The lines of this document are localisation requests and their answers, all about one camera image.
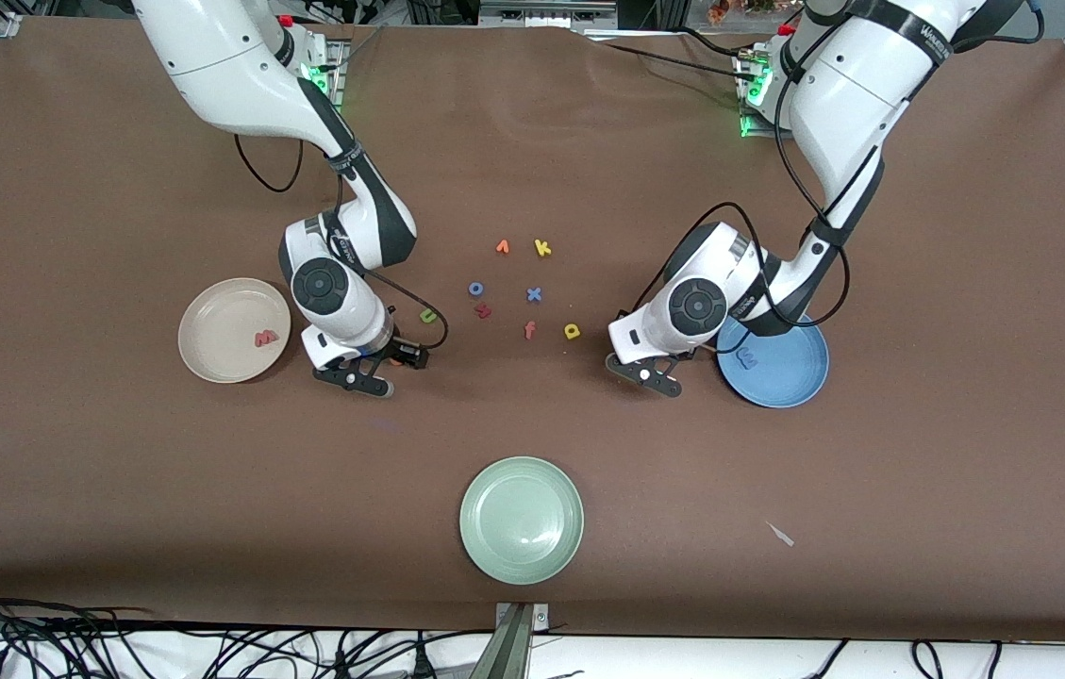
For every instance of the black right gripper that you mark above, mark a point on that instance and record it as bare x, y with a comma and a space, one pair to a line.
393, 350

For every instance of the green foam letter u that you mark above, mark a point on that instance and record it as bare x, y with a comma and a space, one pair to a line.
425, 319

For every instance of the pink foam letter w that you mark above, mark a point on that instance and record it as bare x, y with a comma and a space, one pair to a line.
265, 338

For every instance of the blue foam letter m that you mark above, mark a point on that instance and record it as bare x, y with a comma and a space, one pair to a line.
747, 358

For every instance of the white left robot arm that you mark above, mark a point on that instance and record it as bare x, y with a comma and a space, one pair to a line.
853, 94

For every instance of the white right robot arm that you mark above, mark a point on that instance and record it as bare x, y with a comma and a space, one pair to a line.
230, 66

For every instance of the beige plastic plate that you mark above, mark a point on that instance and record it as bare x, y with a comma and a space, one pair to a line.
225, 330

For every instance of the pale green plastic plate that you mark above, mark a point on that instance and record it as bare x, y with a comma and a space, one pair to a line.
521, 521

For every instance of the aluminium support profile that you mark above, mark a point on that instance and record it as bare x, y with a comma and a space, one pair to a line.
502, 651

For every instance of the brown table cover mat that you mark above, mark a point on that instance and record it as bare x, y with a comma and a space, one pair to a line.
117, 471

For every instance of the grey metal bar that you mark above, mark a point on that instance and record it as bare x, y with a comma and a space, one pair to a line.
541, 9

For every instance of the blue plastic plate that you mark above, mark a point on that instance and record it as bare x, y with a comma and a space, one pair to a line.
787, 382

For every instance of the small grey tape scrap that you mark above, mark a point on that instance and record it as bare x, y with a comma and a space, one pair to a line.
780, 534

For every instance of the orange background object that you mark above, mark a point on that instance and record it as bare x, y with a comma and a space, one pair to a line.
730, 9

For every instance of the small metal bracket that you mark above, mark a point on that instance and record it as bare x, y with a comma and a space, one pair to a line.
540, 618

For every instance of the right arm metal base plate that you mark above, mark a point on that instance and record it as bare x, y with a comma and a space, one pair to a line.
336, 57

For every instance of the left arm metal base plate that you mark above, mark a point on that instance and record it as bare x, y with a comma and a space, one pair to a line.
754, 132

